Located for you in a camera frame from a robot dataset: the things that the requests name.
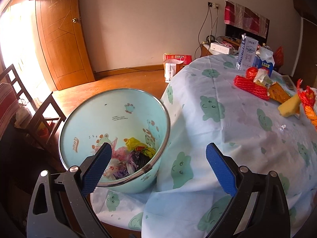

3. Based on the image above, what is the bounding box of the orange red foil wrapper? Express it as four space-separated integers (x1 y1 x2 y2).
295 79 317 131

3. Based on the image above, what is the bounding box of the yellow snack wrapper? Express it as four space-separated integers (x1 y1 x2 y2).
125 137 156 158

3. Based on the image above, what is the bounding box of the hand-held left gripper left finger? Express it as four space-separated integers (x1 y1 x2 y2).
27 142 113 238

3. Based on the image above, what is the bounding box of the dark wooden chair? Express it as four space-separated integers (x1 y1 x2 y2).
0 64 67 152

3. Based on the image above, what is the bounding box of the red ribbed wrapper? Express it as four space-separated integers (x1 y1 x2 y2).
234 75 271 102

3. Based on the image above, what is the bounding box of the dark power cable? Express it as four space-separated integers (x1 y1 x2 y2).
194 7 211 57

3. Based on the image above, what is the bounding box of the flat white box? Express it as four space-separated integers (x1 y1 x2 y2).
210 42 231 55

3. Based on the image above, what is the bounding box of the dark wooden television cabinet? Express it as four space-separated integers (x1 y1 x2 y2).
200 36 243 58

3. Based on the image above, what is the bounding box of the white tissue pack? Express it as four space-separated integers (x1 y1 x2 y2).
15 104 32 128

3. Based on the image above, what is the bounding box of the light blue trash bin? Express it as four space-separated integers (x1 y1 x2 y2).
59 88 171 194

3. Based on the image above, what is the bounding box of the tall white milk carton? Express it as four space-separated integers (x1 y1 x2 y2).
235 34 259 70

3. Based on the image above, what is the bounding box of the yellow sponge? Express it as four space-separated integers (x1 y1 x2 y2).
277 93 302 118

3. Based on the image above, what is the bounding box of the blue white drink carton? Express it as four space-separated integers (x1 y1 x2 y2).
255 47 274 78

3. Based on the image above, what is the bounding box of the red pink television cloth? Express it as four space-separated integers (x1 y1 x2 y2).
224 0 270 39

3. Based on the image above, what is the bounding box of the orange red plastic bag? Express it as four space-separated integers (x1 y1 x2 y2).
273 46 284 66

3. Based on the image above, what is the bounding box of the white green cloud tablecloth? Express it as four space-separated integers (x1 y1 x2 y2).
90 54 317 238

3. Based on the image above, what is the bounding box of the pink plastic bag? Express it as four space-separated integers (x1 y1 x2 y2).
110 139 135 165

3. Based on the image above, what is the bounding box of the purple foil wrapper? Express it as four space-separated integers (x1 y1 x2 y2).
113 170 130 180

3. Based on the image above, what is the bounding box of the wooden door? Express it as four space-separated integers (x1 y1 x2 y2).
35 0 96 91

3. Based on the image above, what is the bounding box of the black television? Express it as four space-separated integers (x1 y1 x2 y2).
225 23 268 45

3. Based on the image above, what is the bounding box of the white plastic bag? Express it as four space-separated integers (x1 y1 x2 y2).
104 159 124 179

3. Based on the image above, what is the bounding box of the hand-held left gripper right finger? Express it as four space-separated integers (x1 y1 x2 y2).
205 142 291 238

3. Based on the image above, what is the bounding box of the white power cable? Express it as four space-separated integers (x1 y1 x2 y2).
209 8 220 42

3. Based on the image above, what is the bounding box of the wooden wardrobe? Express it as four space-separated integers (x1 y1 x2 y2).
290 0 317 90

